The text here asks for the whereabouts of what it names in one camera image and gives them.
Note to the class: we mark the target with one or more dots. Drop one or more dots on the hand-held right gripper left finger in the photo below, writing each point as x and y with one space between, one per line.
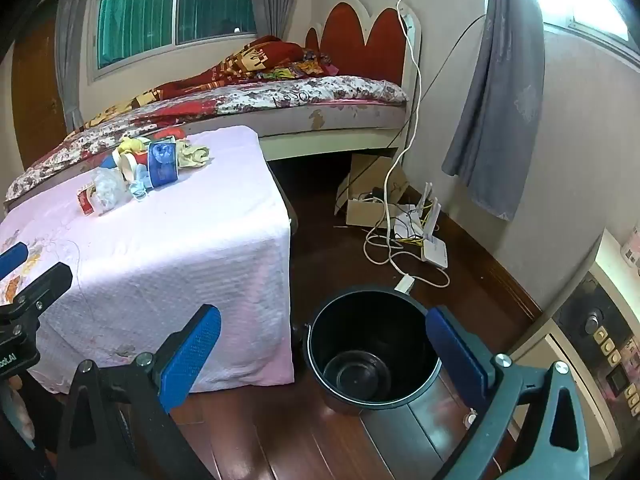
192 355

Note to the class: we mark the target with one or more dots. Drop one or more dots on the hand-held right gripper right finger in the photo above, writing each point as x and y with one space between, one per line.
457 360

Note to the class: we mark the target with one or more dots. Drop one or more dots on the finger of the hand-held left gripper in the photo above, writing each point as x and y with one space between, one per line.
47 280
12 259

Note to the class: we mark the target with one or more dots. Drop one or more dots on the black plastic trash bin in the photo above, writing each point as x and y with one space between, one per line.
350 320

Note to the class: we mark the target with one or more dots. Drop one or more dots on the red paper cup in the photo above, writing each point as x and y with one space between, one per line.
131 166

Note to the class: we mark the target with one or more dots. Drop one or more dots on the blue patterned paper cup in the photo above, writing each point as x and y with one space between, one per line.
162 166

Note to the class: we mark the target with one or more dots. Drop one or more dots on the red plastic bag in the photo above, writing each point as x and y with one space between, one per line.
170 133

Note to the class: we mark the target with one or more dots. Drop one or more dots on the red and white packet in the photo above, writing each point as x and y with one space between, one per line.
86 201

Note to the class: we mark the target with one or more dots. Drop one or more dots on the cream cabinet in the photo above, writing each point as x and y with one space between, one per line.
545 350

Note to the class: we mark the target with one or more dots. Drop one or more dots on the white power adapter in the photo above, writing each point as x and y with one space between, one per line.
404 284

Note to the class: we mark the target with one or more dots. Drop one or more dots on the clear plastic bag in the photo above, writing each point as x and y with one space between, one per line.
109 191

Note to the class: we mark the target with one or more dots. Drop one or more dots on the white router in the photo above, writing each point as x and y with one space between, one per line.
434 250

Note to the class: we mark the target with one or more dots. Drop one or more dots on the light blue face mask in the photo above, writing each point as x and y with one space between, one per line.
140 185

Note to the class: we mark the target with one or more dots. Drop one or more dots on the grey safe with keypad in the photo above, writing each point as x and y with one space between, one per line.
600 340

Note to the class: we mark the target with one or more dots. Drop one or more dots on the cardboard box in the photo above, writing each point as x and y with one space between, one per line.
362 212

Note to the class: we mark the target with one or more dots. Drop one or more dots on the wooden door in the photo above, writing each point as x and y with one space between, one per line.
37 85

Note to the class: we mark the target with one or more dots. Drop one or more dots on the cream crumpled paper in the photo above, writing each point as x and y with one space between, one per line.
195 154

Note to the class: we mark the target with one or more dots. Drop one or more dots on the large green-tinted window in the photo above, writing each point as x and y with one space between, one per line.
150 15

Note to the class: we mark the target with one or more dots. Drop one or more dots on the red printed blanket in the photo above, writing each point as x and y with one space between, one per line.
230 67

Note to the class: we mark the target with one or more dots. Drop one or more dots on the floral mattress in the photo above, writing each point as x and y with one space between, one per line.
310 91

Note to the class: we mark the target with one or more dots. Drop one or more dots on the colourful pillow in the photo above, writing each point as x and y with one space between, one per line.
305 66

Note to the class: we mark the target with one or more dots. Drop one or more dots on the red heart-shaped headboard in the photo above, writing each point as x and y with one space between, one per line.
360 45

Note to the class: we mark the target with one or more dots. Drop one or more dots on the bright side window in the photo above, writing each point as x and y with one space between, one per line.
590 10

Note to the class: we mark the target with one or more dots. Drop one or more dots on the white bed frame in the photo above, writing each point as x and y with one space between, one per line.
330 137

